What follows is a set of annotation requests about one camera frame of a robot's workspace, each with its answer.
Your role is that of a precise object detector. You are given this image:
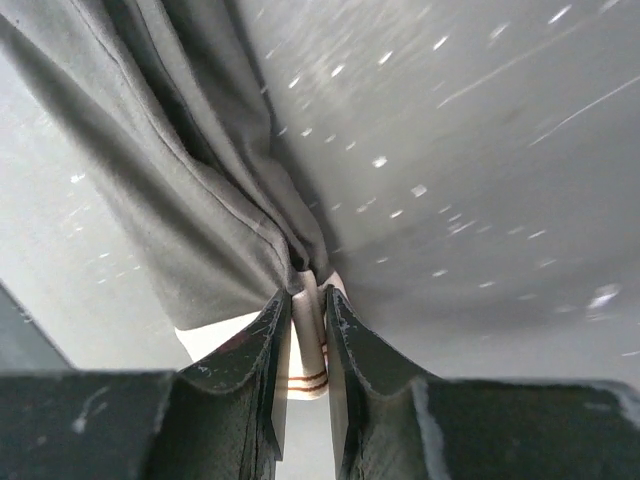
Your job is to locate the grey underwear white waistband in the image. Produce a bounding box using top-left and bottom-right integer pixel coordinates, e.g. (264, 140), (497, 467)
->
(1, 1), (342, 400)

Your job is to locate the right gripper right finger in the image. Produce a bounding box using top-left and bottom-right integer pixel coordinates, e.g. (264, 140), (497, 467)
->
(325, 287), (429, 479)

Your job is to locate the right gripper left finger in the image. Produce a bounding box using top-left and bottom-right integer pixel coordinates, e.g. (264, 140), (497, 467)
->
(179, 291), (291, 479)

